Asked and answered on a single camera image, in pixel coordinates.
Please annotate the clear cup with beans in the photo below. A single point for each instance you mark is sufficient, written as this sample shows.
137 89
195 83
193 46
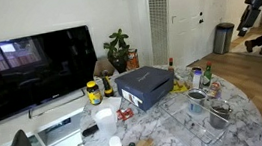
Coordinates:
220 115

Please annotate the clear plastic measuring cup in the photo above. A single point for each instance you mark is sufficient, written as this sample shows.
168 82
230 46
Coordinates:
105 120

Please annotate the grey trash can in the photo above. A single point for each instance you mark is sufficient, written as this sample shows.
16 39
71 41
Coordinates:
223 38

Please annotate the white panel door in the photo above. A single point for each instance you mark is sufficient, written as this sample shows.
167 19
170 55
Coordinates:
185 26

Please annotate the green bottle red cap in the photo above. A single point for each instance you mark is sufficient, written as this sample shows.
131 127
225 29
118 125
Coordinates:
207 75

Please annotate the open tin can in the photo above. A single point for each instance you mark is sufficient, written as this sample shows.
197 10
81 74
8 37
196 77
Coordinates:
196 69

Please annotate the clear snack bag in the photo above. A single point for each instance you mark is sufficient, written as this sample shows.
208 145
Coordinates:
214 89

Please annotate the white bottle blue cap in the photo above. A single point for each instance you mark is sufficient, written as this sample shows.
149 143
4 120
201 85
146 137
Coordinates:
197 80

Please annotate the red cap hot sauce bottle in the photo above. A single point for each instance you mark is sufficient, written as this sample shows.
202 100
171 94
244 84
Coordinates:
170 65

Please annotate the yellow packet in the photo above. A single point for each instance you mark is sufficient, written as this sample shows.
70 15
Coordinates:
179 87

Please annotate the navy blue cardboard box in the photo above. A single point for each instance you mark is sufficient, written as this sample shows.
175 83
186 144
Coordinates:
146 84

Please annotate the orange Jenga box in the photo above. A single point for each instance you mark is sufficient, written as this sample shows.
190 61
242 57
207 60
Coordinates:
132 59

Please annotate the clear acrylic tray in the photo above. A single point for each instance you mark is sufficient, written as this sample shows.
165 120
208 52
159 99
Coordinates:
184 123

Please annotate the green potted plant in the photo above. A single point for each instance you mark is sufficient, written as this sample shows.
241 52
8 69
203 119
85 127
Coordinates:
118 51

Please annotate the brown paper bag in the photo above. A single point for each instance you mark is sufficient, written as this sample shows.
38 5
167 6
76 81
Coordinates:
103 66

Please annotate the red packet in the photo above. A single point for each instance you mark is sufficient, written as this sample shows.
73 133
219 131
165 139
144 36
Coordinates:
125 114

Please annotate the dark bottle yellow label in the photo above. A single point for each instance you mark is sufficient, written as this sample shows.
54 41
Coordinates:
107 86

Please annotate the yellow lid vitamin bottle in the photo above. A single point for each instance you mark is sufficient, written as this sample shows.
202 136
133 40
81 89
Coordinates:
94 93

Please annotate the black remote control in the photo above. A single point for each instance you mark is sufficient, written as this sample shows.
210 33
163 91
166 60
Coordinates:
90 130

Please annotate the black flat screen television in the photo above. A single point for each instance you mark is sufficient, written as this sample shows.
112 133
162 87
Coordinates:
30 72

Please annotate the white television cabinet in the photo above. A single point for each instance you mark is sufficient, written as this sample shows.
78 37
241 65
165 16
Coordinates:
10 129

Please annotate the white wall heater grille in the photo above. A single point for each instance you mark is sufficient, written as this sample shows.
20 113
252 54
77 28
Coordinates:
159 19

